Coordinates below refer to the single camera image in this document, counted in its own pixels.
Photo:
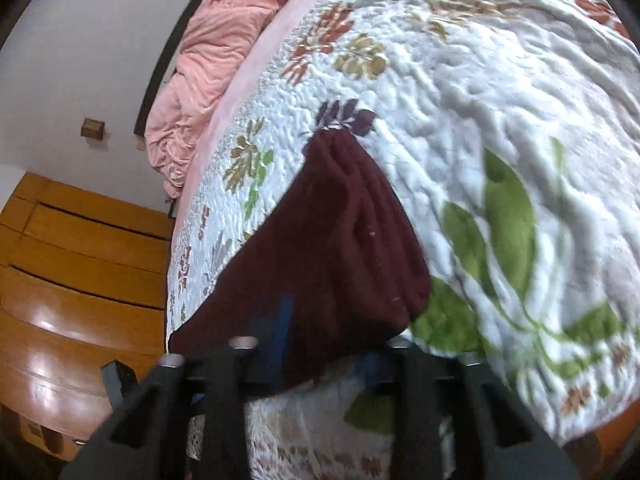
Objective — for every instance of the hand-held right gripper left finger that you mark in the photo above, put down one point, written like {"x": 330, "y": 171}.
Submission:
{"x": 286, "y": 325}

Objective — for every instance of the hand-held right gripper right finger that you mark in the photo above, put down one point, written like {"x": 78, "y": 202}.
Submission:
{"x": 420, "y": 390}

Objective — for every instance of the maroon pants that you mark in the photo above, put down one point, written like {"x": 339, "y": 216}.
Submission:
{"x": 325, "y": 235}

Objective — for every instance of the orange wooden wardrobe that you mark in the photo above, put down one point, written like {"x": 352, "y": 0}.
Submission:
{"x": 75, "y": 285}

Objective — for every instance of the pink bedsheet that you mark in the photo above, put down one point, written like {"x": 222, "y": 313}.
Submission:
{"x": 250, "y": 75}

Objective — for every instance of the pink crumpled comforter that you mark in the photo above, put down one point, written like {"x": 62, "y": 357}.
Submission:
{"x": 215, "y": 60}

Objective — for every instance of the white floral quilt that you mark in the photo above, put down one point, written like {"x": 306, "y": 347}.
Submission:
{"x": 450, "y": 85}

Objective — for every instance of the dark wooden headboard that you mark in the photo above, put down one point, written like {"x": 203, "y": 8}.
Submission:
{"x": 165, "y": 55}

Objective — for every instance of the orange wooden bed frame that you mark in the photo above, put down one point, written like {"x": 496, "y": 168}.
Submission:
{"x": 605, "y": 435}

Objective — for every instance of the wooden wall lamp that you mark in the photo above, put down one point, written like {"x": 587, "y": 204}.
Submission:
{"x": 92, "y": 127}

